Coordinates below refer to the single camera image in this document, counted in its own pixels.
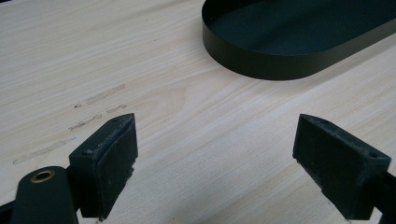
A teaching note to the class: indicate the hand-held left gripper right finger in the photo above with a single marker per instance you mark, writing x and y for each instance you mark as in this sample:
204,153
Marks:
339,168

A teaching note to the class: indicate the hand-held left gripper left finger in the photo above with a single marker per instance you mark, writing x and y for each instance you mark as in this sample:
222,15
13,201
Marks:
107,161

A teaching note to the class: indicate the black oval metal tray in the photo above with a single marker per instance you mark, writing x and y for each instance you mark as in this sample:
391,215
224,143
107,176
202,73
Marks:
280,37

